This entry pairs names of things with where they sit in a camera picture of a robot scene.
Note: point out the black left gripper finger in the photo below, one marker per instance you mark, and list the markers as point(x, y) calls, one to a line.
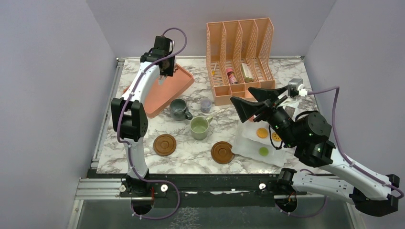
point(262, 94)
point(260, 111)

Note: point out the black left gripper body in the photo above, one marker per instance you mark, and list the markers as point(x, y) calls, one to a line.
point(270, 112)

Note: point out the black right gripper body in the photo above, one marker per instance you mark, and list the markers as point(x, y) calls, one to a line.
point(161, 53)

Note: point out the yellow flower cookie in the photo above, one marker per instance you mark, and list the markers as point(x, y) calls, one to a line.
point(275, 137)

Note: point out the green macaron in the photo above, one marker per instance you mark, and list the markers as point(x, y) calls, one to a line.
point(263, 151)

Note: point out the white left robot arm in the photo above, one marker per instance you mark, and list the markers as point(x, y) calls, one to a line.
point(193, 145)

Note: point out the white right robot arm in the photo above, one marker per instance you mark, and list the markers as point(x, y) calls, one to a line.
point(308, 134)

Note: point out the tan box in organizer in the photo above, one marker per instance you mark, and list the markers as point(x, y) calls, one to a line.
point(246, 72)

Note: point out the white tiered dessert stand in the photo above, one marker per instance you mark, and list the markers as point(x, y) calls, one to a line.
point(247, 144)

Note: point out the pink bottle in organizer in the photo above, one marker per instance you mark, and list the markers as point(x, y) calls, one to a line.
point(231, 76)

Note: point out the pink dessert tray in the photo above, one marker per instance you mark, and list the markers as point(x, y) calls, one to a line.
point(154, 97)

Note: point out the pink mesh file organizer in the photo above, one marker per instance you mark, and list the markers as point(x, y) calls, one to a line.
point(228, 44)

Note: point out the light green ceramic mug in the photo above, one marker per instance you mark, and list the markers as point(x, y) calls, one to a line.
point(199, 126)

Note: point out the right brown wooden coaster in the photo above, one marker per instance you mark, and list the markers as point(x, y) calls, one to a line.
point(221, 152)

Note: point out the brown wooden coaster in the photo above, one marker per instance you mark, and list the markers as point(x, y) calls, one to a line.
point(164, 145)
point(221, 152)

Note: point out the dark blue-green ceramic mug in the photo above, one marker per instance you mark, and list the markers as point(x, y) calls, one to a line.
point(179, 110)

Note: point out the left brown wooden coaster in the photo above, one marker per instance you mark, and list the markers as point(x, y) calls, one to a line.
point(164, 145)

